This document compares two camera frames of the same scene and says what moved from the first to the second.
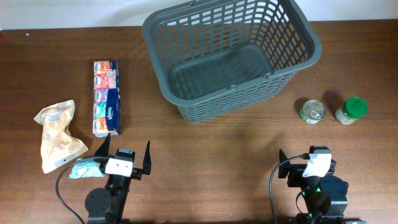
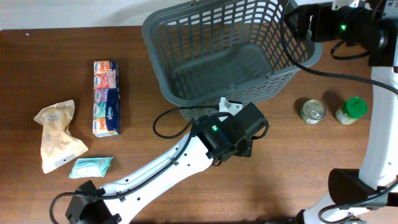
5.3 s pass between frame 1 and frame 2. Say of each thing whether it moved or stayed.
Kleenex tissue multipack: stayed
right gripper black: moved
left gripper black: moved
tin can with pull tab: stayed
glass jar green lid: stayed
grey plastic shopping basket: stayed
